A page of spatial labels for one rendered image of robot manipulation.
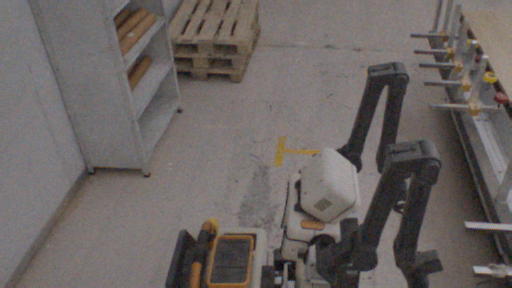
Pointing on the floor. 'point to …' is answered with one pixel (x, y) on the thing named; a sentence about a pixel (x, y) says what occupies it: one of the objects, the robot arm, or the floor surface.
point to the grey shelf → (94, 141)
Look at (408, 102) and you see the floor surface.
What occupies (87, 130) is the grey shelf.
